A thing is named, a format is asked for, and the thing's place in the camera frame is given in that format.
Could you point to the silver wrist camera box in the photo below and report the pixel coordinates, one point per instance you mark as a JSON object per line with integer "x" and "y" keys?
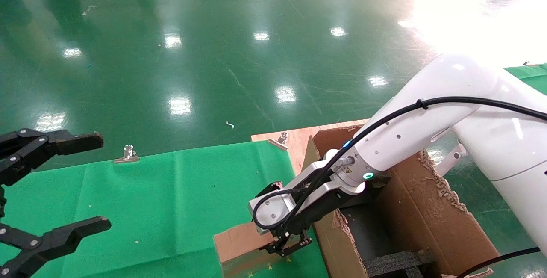
{"x": 273, "y": 209}

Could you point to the large open cardboard carton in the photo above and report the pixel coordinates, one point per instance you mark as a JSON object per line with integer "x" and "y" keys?
{"x": 427, "y": 214}

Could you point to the small brown cardboard box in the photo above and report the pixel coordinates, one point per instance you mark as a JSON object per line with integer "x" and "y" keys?
{"x": 239, "y": 243}

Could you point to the pale metal table strut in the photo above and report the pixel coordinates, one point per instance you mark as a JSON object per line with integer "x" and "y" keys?
{"x": 453, "y": 160}

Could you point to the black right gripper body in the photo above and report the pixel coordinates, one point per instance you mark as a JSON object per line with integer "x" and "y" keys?
{"x": 320, "y": 211}

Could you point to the grey packed flat device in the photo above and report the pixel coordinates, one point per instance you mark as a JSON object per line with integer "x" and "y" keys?
{"x": 363, "y": 235}

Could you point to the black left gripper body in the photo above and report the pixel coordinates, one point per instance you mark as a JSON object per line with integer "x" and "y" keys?
{"x": 2, "y": 203}

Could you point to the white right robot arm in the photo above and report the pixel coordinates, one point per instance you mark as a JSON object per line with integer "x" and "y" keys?
{"x": 470, "y": 132}

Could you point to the large green table cloth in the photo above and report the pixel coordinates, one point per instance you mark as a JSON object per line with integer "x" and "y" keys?
{"x": 171, "y": 205}

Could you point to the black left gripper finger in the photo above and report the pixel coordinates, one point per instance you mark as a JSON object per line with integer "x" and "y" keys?
{"x": 60, "y": 239}
{"x": 38, "y": 141}

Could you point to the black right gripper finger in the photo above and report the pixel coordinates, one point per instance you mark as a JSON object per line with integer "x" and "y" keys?
{"x": 286, "y": 246}
{"x": 269, "y": 189}

